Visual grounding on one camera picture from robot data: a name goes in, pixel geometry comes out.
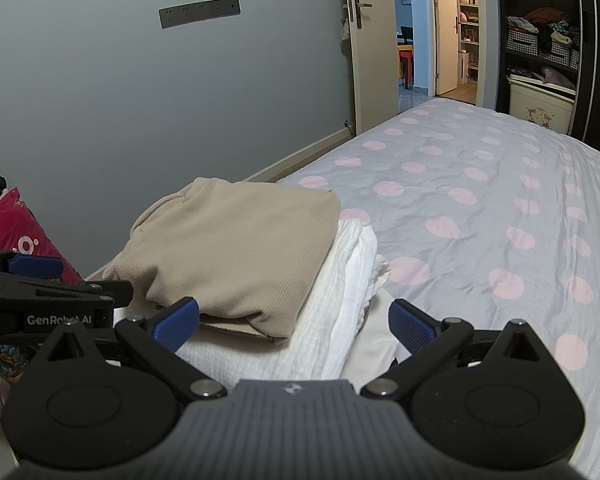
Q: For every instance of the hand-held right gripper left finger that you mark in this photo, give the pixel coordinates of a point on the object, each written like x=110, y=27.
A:
x=175, y=327

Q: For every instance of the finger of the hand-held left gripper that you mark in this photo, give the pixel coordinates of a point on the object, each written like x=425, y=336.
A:
x=55, y=294
x=35, y=266

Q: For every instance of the white smooth cloth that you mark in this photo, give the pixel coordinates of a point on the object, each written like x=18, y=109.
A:
x=375, y=340

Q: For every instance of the beige knit sweater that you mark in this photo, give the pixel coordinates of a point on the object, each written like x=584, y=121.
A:
x=230, y=240

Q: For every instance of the pink plastic bag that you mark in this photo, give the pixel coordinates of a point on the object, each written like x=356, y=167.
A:
x=15, y=230

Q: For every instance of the cream room door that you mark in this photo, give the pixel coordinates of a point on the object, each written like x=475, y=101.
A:
x=375, y=60

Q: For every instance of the small hanging pouch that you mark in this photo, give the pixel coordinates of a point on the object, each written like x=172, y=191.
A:
x=345, y=30

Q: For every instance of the blue patterned bag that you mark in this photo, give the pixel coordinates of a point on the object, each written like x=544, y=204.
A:
x=0, y=357

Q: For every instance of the cream storage bin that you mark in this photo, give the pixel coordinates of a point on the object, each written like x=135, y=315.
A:
x=535, y=105

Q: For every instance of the folded white muslin cloth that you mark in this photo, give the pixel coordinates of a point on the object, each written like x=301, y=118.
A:
x=330, y=310

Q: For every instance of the checkered fabric basket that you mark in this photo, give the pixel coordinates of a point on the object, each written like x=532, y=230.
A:
x=560, y=54
x=522, y=42

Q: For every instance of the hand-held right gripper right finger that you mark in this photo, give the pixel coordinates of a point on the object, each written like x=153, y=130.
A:
x=412, y=327

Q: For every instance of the grey wall socket strip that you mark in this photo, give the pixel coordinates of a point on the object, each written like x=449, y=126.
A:
x=200, y=12

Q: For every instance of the cream hallway door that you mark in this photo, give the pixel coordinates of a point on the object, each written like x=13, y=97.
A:
x=445, y=35

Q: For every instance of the grey purple cloth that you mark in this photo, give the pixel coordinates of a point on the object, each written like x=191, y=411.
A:
x=550, y=77

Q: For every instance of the red stool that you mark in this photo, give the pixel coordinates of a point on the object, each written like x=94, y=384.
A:
x=406, y=65

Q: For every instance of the hallway shelf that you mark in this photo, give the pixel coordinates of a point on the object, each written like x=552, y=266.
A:
x=469, y=35

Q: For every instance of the mixed clothes heap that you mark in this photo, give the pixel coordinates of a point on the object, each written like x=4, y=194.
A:
x=545, y=20

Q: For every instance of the pink polka dot bed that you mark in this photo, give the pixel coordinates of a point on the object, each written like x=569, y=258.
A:
x=480, y=185

